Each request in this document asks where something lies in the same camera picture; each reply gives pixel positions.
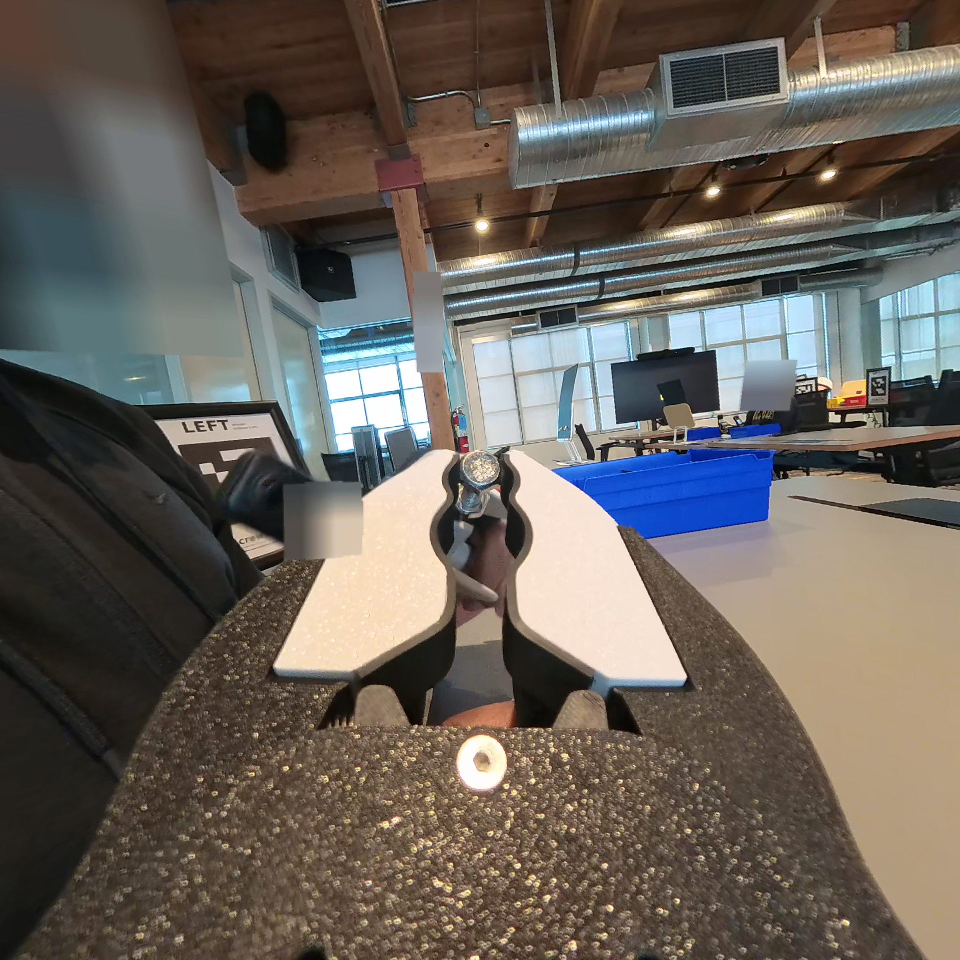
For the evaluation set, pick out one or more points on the framed black white poster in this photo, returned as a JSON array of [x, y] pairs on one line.
[[225, 443]]

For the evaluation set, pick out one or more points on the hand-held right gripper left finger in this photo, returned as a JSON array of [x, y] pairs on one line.
[[375, 585]]

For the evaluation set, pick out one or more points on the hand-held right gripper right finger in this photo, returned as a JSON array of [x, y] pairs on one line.
[[593, 585]]

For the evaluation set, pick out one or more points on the silver spiral air duct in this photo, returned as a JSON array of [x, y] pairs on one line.
[[585, 135]]

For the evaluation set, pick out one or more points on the red fire extinguisher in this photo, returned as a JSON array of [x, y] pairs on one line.
[[459, 432]]

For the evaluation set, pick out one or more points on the long wooden desk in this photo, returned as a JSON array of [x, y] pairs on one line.
[[810, 440]]

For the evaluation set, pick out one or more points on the yellow storage bin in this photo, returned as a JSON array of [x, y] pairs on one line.
[[852, 393]]

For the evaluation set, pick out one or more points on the person's black jacket torso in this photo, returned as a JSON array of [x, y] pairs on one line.
[[90, 600]]

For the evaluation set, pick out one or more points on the black round wall speaker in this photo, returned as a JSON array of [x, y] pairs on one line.
[[266, 131]]

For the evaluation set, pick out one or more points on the wooden support post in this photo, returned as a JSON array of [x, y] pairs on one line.
[[413, 225]]

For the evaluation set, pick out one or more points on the beige chair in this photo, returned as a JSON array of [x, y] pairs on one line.
[[678, 417]]

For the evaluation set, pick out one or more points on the metal bolt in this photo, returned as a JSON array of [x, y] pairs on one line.
[[480, 470]]

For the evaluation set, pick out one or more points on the clear tilted panel stand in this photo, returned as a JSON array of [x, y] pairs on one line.
[[567, 402]]

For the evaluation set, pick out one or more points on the long silver ceiling duct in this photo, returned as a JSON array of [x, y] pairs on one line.
[[675, 248]]

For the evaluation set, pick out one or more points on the black desk inset panel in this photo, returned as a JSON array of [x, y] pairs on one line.
[[900, 510]]

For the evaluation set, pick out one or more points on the person's left hand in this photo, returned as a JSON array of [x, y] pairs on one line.
[[488, 567]]

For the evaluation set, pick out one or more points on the large black monitor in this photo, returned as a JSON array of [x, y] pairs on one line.
[[665, 386]]

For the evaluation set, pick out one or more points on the large blue plastic bin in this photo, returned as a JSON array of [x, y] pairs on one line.
[[668, 492]]

